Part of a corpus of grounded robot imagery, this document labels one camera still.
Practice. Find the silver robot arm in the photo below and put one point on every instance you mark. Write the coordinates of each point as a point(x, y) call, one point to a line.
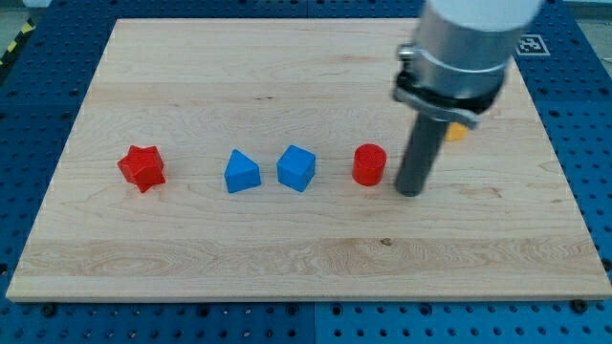
point(455, 64)

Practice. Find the red star block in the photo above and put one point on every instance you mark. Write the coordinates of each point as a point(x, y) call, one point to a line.
point(143, 167)

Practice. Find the blue cube block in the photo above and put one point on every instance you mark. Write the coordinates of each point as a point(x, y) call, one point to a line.
point(296, 168)

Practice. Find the red cylinder block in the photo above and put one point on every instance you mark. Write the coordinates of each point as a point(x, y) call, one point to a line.
point(368, 164)

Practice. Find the blue triangular block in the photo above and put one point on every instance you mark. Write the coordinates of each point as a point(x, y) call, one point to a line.
point(241, 172)

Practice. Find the wooden board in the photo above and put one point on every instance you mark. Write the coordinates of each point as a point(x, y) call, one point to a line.
point(497, 220)

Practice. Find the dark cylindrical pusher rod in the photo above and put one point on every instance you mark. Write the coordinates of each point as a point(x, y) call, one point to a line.
point(426, 138)

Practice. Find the yellow block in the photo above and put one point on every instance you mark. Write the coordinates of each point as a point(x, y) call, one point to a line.
point(456, 131)

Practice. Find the fiducial marker tag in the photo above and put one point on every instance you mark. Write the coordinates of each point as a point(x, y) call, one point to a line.
point(531, 45)

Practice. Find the yellow black hazard tape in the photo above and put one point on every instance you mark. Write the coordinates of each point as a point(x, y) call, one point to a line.
point(17, 45)

